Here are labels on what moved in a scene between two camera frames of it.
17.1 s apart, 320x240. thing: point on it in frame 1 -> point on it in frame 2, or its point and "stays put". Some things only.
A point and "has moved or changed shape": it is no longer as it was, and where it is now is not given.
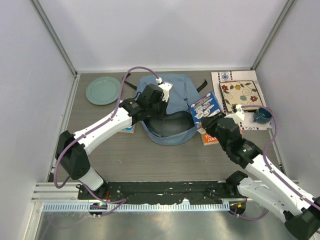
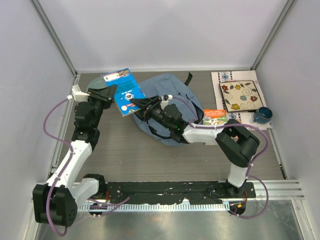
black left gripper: x=165 y=105 -> x=107 y=94
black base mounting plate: x=218 y=192 stays put
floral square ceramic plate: x=244 y=93 stays put
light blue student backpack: x=178 y=128 has moved or changed shape
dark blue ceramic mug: x=263 y=115 stays put
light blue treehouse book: x=129 y=129 -> x=126 y=89
